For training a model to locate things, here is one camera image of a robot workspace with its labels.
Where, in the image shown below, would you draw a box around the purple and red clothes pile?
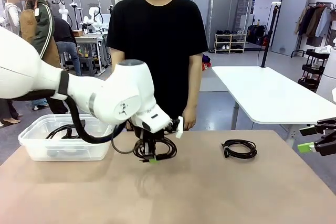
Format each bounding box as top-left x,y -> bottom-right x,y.
201,54 -> 212,72

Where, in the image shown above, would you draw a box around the white cylindrical column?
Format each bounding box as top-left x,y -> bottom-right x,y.
316,46 -> 336,104

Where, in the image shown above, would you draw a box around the black cable with grey tie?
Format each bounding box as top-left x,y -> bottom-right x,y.
133,138 -> 177,164

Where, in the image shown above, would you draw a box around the grey door panel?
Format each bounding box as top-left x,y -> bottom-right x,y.
270,0 -> 311,57

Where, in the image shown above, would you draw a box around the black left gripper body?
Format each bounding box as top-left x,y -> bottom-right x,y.
132,125 -> 169,148

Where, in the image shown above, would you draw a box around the person's left hand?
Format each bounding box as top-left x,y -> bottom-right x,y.
182,106 -> 198,131

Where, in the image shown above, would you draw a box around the person in dark top, jeans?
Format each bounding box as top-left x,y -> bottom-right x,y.
51,18 -> 82,77

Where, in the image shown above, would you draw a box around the white shoe rack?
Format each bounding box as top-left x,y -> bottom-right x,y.
214,33 -> 248,55

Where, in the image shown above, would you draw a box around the black power cable with plug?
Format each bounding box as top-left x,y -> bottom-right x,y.
45,122 -> 86,141

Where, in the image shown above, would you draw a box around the thin black cable coil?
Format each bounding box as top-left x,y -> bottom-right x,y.
220,138 -> 258,160

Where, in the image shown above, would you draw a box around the person's left forearm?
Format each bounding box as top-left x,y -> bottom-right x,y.
184,81 -> 202,111

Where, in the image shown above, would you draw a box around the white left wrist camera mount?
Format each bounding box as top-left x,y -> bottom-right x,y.
167,115 -> 184,140

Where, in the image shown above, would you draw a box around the large white table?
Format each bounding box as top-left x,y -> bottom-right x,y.
211,65 -> 336,146

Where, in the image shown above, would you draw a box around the clothes rack with coats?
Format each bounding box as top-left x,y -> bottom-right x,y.
290,1 -> 336,58

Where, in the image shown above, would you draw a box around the grey workbench table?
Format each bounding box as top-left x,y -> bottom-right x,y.
75,33 -> 110,74

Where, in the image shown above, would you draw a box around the black bags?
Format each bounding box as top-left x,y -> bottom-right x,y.
247,24 -> 269,46

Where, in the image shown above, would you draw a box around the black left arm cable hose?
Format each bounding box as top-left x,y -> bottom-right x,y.
10,70 -> 138,155

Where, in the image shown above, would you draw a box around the person in black T-shirt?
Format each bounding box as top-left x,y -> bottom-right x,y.
106,0 -> 209,132

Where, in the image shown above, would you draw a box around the black utility cart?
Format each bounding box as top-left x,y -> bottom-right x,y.
298,48 -> 330,91

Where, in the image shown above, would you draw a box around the person in brown apron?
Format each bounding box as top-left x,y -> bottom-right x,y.
16,0 -> 69,115

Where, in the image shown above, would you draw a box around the grey plastic stool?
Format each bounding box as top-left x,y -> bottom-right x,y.
78,56 -> 97,78

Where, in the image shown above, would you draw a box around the clear plastic storage bin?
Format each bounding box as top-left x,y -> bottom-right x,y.
18,113 -> 114,162

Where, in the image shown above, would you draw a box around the black tripod pole with camera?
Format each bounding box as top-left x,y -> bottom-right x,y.
260,1 -> 282,68

